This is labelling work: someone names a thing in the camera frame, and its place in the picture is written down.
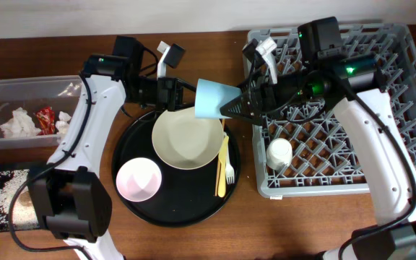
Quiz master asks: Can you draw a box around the light blue plastic cup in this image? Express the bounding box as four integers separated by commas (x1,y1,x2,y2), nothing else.
194,79,241,119

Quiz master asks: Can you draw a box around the clear plastic waste bin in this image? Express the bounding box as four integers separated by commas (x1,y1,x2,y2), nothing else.
0,75,82,150

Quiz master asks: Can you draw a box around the black round tray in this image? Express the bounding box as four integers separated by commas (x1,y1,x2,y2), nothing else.
111,110,241,228

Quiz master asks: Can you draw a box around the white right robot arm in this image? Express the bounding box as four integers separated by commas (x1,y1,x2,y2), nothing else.
240,17,416,259

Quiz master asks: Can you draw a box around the pink small bowl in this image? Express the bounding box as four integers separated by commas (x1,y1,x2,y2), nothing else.
116,157,162,202

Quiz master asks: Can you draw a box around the white plastic fork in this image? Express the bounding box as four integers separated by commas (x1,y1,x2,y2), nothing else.
224,132,235,185

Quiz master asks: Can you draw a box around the brown cookie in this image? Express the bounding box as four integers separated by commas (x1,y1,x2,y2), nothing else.
16,191,33,207

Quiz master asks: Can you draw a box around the small white tissue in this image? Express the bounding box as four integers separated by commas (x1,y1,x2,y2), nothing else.
55,111,72,135

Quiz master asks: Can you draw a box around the cream plastic cup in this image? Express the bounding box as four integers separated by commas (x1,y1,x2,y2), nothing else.
266,138,293,170

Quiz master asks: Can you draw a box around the yellow plastic knife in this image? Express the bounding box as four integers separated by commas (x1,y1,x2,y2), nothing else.
217,136,229,197

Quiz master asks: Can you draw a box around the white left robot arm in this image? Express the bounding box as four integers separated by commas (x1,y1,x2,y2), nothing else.
8,36,196,259

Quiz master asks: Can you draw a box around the wooden chopstick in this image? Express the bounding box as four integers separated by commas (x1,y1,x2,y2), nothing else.
214,119,225,196

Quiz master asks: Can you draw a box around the grey dishwasher rack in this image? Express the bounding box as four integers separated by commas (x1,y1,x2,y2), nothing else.
252,24,416,199

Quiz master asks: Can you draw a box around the red snack wrapper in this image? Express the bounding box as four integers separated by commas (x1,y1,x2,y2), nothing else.
35,106,55,135

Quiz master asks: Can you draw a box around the cream round plate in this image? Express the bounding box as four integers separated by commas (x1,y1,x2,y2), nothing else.
152,108,224,170

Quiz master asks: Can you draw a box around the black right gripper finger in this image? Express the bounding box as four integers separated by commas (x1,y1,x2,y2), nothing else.
220,94,263,125
237,77,266,93

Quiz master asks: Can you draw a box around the large crumpled white tissue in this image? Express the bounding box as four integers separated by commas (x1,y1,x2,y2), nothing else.
0,108,41,138

